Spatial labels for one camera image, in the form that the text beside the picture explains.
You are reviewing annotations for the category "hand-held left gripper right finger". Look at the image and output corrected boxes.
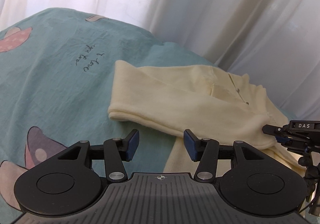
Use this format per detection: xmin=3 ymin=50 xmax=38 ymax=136
xmin=183 ymin=129 xmax=265 ymax=184

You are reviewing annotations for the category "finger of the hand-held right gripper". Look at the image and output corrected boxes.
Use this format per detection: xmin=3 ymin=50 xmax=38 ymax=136
xmin=262 ymin=124 xmax=292 ymax=144

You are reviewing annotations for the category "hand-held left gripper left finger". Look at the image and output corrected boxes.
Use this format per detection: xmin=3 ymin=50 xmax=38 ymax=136
xmin=57 ymin=129 xmax=140 ymax=184

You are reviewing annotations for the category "cream knit sweater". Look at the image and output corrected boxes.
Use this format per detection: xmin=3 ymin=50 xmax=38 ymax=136
xmin=107 ymin=60 xmax=308 ymax=173

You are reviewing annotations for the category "teal mushroom print bed sheet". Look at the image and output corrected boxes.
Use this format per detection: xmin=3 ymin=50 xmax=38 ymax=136
xmin=0 ymin=7 xmax=300 ymax=217

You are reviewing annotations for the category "white curtain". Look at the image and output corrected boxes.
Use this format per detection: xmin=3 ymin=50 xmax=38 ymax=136
xmin=0 ymin=0 xmax=320 ymax=122

